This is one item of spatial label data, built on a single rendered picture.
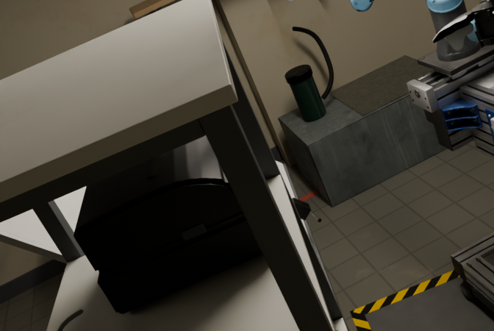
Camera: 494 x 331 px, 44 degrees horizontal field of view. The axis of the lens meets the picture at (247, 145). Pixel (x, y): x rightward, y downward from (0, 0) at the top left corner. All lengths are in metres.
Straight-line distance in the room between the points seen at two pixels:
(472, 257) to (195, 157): 1.97
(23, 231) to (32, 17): 2.88
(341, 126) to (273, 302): 2.87
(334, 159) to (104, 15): 1.77
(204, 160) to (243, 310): 0.25
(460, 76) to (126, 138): 1.80
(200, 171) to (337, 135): 2.78
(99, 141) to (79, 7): 3.63
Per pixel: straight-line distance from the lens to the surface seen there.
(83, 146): 0.63
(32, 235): 1.49
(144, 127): 0.61
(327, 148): 3.74
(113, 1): 4.24
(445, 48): 2.29
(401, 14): 4.84
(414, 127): 3.94
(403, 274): 3.22
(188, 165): 1.01
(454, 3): 2.24
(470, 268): 2.80
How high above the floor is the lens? 2.03
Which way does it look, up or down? 23 degrees down
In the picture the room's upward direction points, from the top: 24 degrees counter-clockwise
